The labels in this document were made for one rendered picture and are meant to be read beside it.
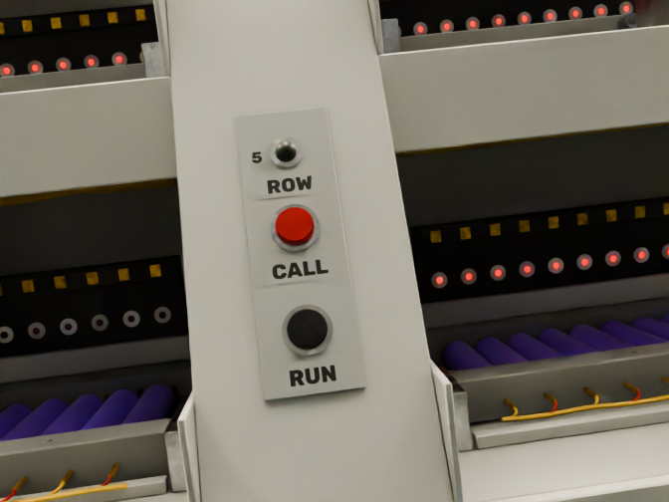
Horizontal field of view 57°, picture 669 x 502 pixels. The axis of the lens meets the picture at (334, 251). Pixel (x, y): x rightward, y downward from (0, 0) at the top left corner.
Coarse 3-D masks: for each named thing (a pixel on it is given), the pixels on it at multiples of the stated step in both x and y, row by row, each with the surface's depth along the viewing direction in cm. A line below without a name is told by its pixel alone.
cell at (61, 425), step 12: (84, 396) 37; (96, 396) 37; (72, 408) 35; (84, 408) 35; (96, 408) 36; (60, 420) 33; (72, 420) 33; (84, 420) 34; (48, 432) 31; (60, 432) 31
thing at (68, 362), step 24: (168, 336) 41; (0, 360) 40; (24, 360) 40; (48, 360) 40; (72, 360) 40; (96, 360) 41; (120, 360) 41; (144, 360) 41; (168, 360) 41; (192, 408) 24; (168, 432) 27; (192, 432) 23; (168, 456) 27; (192, 456) 23; (168, 480) 29; (192, 480) 22
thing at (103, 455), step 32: (0, 448) 29; (32, 448) 28; (64, 448) 28; (96, 448) 28; (128, 448) 28; (160, 448) 28; (0, 480) 28; (32, 480) 28; (64, 480) 27; (96, 480) 28
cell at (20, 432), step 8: (48, 400) 37; (56, 400) 37; (40, 408) 35; (48, 408) 35; (56, 408) 36; (64, 408) 37; (32, 416) 34; (40, 416) 34; (48, 416) 35; (56, 416) 35; (24, 424) 33; (32, 424) 33; (40, 424) 33; (48, 424) 34; (8, 432) 32; (16, 432) 32; (24, 432) 32; (32, 432) 32; (40, 432) 33; (0, 440) 31
